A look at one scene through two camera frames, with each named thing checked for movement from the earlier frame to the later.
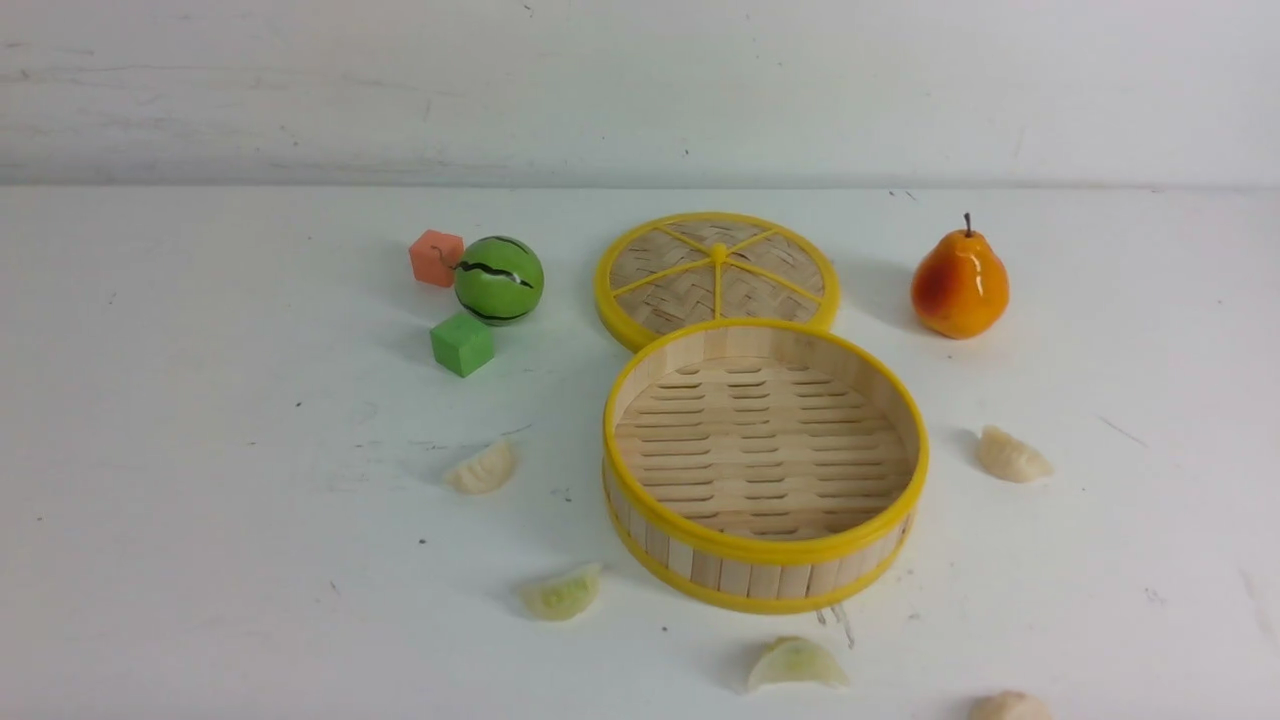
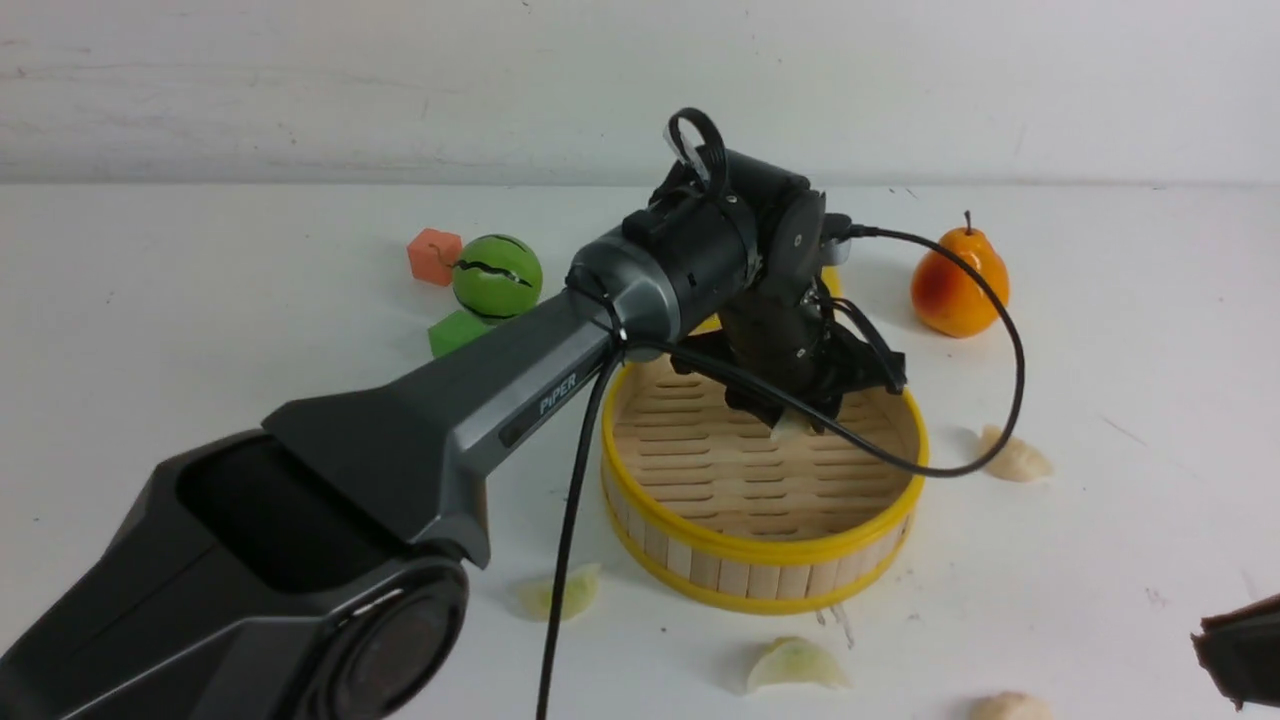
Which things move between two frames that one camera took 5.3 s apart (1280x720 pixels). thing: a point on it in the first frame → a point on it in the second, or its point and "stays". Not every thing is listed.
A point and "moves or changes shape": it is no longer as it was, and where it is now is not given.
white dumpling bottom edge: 1008,705 stays
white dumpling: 1010,459 stays
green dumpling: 563,596 stays
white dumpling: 487,471 moves or changes shape
